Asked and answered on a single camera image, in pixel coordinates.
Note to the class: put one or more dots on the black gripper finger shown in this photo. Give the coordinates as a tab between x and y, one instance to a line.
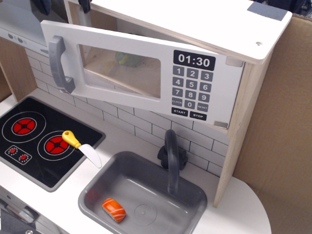
86	5
44	6

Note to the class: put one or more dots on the white toy microwave door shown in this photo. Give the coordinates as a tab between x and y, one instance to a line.
174	78

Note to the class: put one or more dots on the wooden microwave cabinet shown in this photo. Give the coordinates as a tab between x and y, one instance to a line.
226	27

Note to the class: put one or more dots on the grey range hood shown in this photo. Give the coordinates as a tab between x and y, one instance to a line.
20	23

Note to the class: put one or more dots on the green toy vegetable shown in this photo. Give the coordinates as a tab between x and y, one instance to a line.
129	60

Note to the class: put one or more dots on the black toy stove top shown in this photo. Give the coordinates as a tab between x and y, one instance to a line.
31	142

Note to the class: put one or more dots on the dark grey toy faucet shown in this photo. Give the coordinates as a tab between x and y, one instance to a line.
172	160

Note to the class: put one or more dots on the grey tape patch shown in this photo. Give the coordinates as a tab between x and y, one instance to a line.
267	11

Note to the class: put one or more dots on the grey toy sink basin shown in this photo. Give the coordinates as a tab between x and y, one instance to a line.
141	188

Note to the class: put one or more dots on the orange salmon sushi toy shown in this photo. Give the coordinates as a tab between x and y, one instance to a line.
114	209

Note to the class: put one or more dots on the grey oven front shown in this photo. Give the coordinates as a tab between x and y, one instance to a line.
19	218

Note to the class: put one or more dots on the brown cardboard panel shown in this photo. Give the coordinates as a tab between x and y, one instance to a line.
276	156

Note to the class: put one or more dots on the yellow handled toy knife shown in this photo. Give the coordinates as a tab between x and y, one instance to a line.
86	149

